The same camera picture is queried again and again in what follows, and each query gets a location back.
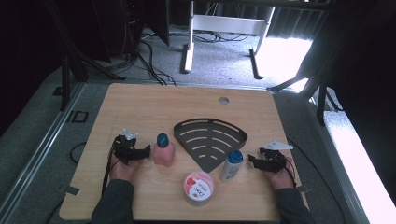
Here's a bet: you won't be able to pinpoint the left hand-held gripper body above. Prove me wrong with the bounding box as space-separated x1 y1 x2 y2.
112 128 140 166

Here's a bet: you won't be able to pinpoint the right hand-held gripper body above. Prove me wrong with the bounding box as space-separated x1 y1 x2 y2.
260 139 294 174

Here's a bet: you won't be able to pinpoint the pink bottle with blue cap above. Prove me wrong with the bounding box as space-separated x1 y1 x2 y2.
152 133 176 168

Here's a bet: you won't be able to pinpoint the white bottle with blue cap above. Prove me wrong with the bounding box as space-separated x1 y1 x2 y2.
219 150 245 183

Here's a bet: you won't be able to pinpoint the black slotted corner rack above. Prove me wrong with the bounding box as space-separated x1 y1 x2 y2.
173 118 248 174

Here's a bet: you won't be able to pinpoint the round jar with pink lid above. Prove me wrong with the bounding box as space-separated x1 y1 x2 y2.
183 170 215 207

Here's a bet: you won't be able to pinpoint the person's right hand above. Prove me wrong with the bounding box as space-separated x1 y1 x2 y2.
264 157 295 191

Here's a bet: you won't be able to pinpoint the person's left hand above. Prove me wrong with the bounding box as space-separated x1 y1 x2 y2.
108 154 141 183

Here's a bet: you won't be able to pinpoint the grey tape piece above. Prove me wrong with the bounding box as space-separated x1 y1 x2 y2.
58 185 81 197

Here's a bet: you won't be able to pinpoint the black metal stand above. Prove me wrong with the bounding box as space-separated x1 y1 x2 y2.
266 59 344 127

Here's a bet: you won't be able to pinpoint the black tripod stand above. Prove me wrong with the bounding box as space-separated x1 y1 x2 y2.
43 0 126 82

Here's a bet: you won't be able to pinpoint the dark equipment cabinet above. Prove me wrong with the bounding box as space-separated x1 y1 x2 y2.
88 0 145 63

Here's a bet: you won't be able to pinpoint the grey pleated curtain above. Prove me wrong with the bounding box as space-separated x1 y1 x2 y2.
267 6 332 40

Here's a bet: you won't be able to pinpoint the left hand-held gripper cable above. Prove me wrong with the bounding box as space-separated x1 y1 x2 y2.
101 146 117 196

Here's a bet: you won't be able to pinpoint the long black floor cable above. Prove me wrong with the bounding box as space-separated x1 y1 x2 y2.
286 138 347 224

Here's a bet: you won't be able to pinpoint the black looped floor cable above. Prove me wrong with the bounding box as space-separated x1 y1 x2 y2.
69 141 89 165

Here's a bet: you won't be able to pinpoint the black rectangular floor bracket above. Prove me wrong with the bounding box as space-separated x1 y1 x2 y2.
66 109 90 124

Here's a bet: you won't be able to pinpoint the black floor cable bundle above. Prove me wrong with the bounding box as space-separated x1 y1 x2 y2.
124 38 177 87

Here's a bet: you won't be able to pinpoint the grey metal floor rail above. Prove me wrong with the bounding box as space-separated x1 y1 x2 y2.
0 81 86 217

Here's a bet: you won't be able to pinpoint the black cables under desk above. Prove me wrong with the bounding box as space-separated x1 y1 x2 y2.
192 30 251 44

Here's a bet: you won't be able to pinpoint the white desk frame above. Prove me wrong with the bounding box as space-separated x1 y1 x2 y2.
179 0 276 80

